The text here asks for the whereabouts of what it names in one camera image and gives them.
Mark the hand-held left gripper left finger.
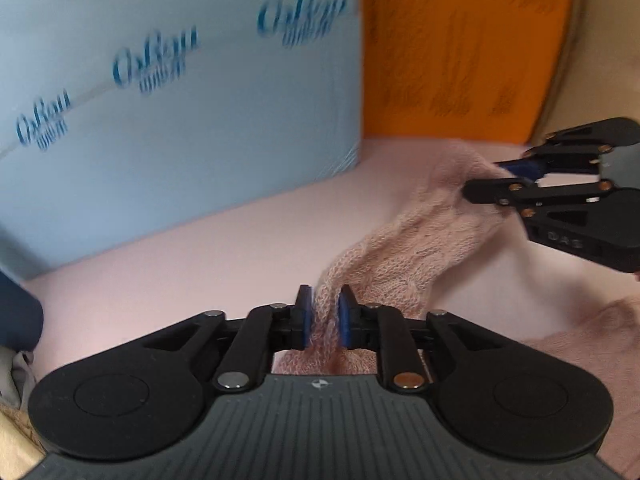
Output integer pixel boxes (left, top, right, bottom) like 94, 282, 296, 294
136, 284, 315, 394

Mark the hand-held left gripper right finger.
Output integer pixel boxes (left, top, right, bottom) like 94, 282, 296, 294
338, 284, 506, 395

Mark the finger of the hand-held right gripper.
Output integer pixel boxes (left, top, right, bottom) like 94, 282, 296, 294
462, 178, 615, 227
495, 117, 640, 182

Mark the pink knit sweater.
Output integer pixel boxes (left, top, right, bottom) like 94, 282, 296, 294
272, 140, 640, 476

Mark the brown cardboard box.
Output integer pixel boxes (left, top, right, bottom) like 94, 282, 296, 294
529, 0, 640, 147

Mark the orange cardboard box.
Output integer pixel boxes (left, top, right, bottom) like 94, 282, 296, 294
360, 0, 576, 144

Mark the light blue cardboard box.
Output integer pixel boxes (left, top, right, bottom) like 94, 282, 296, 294
0, 0, 362, 281

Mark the grey cloth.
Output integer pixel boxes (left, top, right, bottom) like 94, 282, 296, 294
0, 349, 36, 411

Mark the beige cloth bag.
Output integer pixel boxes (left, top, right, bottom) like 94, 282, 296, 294
0, 404, 47, 472

